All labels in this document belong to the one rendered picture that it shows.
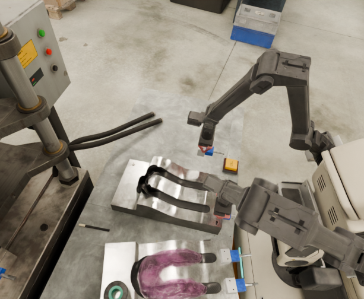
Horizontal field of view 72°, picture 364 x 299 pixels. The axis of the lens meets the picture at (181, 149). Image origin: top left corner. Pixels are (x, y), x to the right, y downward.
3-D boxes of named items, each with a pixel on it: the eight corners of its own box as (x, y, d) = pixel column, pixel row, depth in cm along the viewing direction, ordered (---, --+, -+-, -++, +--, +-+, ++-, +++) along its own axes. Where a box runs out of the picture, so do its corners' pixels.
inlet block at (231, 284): (254, 278, 102) (258, 275, 98) (258, 292, 99) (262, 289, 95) (222, 280, 101) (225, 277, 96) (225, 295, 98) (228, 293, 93)
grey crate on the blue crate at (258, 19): (278, 23, 372) (282, 12, 360) (275, 36, 348) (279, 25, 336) (239, 13, 382) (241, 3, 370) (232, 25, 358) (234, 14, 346)
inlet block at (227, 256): (247, 250, 109) (251, 246, 104) (250, 263, 106) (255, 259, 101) (218, 252, 107) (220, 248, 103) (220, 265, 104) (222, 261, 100)
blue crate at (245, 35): (273, 37, 389) (278, 22, 372) (269, 50, 365) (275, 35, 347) (235, 26, 399) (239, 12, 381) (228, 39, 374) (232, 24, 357)
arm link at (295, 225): (290, 258, 41) (316, 202, 42) (228, 219, 51) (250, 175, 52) (355, 276, 69) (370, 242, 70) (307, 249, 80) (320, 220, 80)
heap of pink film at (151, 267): (201, 249, 104) (204, 243, 98) (208, 298, 94) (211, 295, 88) (138, 253, 101) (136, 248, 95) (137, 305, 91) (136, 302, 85)
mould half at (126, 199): (224, 185, 130) (230, 171, 119) (217, 235, 114) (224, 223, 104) (130, 165, 134) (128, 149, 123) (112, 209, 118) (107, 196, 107)
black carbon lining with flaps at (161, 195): (213, 186, 121) (217, 176, 114) (208, 218, 112) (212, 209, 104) (143, 171, 124) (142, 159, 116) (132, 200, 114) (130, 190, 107)
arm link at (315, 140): (321, 148, 95) (323, 135, 96) (307, 136, 89) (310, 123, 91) (297, 149, 102) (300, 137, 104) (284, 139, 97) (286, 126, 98)
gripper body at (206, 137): (198, 144, 116) (200, 134, 111) (201, 129, 123) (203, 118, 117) (212, 147, 116) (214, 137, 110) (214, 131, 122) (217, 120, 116)
